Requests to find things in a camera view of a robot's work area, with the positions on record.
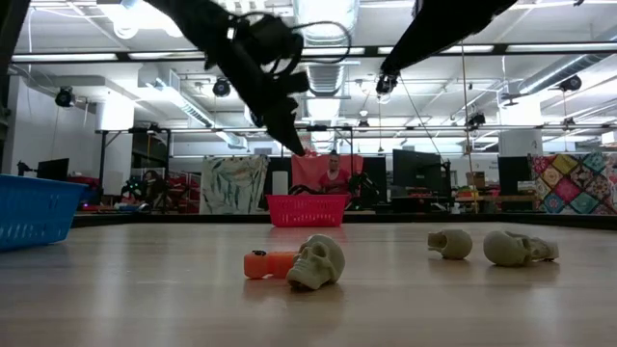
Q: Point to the black overhead frame bar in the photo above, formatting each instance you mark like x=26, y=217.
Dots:
x=530, y=48

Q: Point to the orange plastic skeleton toy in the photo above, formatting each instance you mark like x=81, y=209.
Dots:
x=267, y=265

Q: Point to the black partition panel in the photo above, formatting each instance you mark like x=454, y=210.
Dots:
x=267, y=200
x=375, y=166

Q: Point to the blue plastic basket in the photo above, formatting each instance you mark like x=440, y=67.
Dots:
x=34, y=212

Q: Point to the red backdrop cloth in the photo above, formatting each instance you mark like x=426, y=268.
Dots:
x=308, y=171

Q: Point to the grey plastic skull toy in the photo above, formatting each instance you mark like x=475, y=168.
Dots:
x=450, y=244
x=318, y=262
x=511, y=249

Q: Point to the white box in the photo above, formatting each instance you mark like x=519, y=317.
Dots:
x=280, y=183

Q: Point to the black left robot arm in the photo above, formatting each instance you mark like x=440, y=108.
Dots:
x=202, y=24

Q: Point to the brown cardboard box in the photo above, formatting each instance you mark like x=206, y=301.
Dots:
x=476, y=179

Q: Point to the large black monitor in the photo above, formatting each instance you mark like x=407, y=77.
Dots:
x=417, y=168

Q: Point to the colourful patchwork quilt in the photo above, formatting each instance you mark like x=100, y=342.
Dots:
x=573, y=185

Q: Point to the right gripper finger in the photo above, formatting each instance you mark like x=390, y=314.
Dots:
x=424, y=41

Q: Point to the black ceiling camera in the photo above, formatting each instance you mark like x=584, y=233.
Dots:
x=64, y=97
x=477, y=120
x=385, y=84
x=571, y=83
x=222, y=88

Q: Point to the small black monitor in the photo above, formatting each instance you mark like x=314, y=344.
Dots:
x=53, y=169

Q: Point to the red plastic basket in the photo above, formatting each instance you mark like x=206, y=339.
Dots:
x=308, y=209

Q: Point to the white plastic skeleton toy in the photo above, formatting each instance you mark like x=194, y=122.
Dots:
x=544, y=249

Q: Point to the white green painted cloth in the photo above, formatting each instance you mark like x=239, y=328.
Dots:
x=231, y=185

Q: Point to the black aluminium table frame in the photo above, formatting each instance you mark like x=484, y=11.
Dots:
x=385, y=218

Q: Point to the person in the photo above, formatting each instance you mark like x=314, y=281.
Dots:
x=335, y=180

